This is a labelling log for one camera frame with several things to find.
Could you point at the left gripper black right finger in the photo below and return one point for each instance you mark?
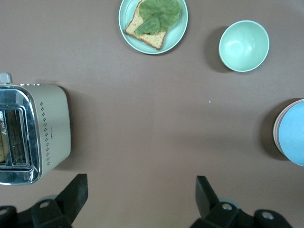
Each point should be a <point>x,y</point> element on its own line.
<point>204,194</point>

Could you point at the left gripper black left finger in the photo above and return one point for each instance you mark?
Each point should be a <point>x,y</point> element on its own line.
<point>79,190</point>

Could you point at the blue plate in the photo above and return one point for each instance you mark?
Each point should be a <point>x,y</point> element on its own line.
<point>294,133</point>

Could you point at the beige chrome toaster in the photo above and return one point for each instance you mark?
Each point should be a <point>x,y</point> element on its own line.
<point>54,118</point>

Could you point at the dark brown bread slice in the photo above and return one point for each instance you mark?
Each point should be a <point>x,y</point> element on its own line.
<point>2,149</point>

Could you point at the brown table mat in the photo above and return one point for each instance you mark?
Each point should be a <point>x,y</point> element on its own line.
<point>142,118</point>

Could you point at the green bowl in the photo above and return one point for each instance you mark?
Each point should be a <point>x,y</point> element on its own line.
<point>244,46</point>

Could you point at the green plate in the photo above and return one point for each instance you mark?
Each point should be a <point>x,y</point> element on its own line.
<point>177,35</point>

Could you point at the light bread slice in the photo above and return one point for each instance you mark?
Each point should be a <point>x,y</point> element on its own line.
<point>152,39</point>

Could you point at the green lettuce leaf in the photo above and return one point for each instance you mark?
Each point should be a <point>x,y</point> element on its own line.
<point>159,14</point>

